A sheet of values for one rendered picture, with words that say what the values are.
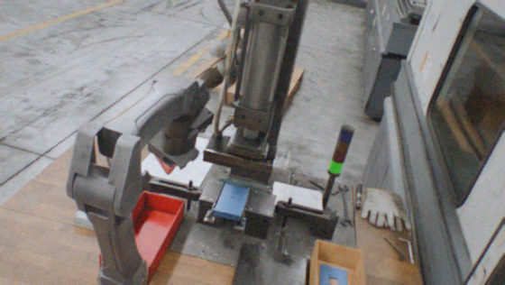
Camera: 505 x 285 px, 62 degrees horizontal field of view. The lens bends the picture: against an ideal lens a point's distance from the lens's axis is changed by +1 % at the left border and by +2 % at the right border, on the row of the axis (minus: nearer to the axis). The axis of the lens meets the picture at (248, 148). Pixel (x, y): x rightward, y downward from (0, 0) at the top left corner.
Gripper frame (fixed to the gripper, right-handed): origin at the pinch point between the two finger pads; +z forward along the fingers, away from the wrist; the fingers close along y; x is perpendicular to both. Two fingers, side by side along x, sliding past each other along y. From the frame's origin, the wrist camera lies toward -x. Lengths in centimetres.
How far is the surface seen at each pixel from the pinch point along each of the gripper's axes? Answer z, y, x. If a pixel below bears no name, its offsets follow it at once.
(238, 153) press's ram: -4.3, -9.8, -13.2
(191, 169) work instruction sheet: 29.6, 8.8, -24.9
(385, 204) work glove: 19, -48, -52
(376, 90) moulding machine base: 141, -6, -302
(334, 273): 13.5, -45.0, -14.5
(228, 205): 12.1, -13.1, -10.6
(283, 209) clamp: 13.6, -24.9, -21.5
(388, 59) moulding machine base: 112, 0, -308
